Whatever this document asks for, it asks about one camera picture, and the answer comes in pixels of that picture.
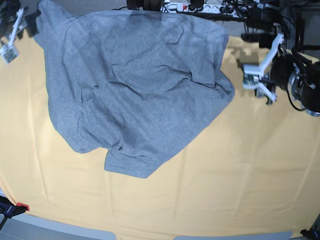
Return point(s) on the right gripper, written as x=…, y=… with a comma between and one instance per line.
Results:
x=17, y=27

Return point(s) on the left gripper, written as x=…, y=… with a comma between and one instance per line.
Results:
x=272, y=79

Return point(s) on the grey t-shirt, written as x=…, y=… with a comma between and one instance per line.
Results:
x=141, y=84

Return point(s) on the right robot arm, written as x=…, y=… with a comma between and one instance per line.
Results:
x=8, y=9

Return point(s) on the black power adapter brick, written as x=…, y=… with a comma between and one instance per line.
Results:
x=258, y=17

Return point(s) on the white power strip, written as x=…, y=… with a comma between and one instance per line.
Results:
x=206, y=11

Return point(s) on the yellow table cloth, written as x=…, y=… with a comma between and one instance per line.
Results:
x=255, y=169

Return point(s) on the blue clamp with red tip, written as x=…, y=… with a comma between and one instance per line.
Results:
x=9, y=210

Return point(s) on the blue clamp right corner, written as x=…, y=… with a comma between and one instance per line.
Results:
x=311, y=234

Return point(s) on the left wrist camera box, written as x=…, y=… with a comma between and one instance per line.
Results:
x=251, y=76

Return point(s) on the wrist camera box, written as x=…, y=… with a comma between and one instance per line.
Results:
x=251, y=76
x=8, y=54

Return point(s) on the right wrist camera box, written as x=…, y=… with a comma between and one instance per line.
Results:
x=8, y=54

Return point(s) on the black robot base post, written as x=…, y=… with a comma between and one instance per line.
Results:
x=151, y=5

